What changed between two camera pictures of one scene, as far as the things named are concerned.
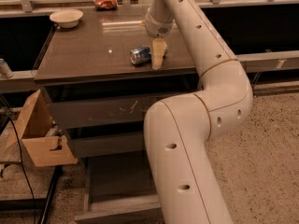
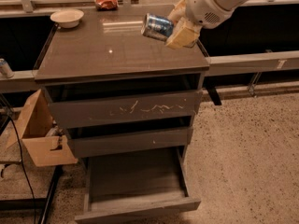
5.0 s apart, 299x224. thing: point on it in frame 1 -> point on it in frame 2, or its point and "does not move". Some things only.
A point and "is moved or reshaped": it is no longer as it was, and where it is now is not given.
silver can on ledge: x=5 y=69 does not move
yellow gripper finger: x=158 y=52 -> x=184 y=35
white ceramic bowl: x=66 y=18 does not move
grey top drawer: x=102 y=112 does not move
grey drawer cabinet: x=102 y=77 does not move
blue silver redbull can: x=140 y=55 is moved or reshaped
